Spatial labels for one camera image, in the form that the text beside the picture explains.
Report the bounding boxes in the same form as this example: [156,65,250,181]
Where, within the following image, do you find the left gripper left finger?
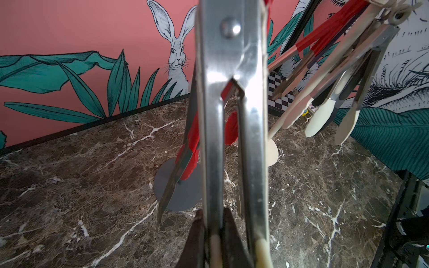
[175,209,205,268]

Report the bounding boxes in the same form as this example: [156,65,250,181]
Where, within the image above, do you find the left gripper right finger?
[222,207,254,268]

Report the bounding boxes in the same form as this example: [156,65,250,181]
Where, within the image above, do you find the cream steel tongs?
[282,19,400,145]

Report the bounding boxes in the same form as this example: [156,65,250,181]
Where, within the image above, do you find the red steel tongs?
[225,111,239,145]

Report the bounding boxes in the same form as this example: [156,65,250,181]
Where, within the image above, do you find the black steel tongs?
[305,33,382,144]

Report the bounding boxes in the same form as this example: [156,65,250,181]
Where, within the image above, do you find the grey utensil rack stand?
[153,66,205,212]

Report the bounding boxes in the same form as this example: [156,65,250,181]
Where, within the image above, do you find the cream utensil rack stand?
[264,0,423,167]

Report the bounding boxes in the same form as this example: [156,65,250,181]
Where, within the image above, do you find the black white chessboard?
[267,71,296,117]

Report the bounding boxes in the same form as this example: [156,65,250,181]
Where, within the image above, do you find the black front rail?
[371,170,429,268]

